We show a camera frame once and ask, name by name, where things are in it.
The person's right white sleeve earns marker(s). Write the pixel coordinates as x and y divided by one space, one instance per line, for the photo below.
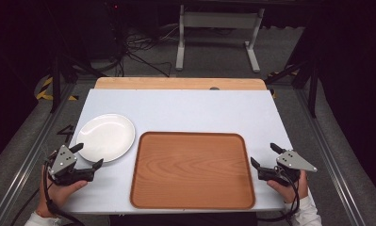
305 213

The person's left white sleeve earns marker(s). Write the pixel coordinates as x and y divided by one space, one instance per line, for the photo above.
41 220

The person's right hand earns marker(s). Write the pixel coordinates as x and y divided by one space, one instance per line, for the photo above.
287 193

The white metal desk frame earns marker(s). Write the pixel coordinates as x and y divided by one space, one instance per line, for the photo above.
220 19

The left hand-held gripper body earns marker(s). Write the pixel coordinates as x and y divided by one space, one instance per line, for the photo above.
63 160

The brown wooden tray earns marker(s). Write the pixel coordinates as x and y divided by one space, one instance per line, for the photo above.
192 171

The person's white sleeve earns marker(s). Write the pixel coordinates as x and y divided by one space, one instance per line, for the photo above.
41 220
305 213

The white round plate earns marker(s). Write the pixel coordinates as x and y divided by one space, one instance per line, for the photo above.
108 136

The black metal stand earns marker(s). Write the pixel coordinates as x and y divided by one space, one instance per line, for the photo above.
313 88
56 81

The person's left hand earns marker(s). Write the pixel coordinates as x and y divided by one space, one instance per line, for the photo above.
60 194

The aluminium floor rail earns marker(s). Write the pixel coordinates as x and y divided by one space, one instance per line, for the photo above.
25 163
330 157

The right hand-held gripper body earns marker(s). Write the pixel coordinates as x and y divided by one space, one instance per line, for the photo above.
294 161

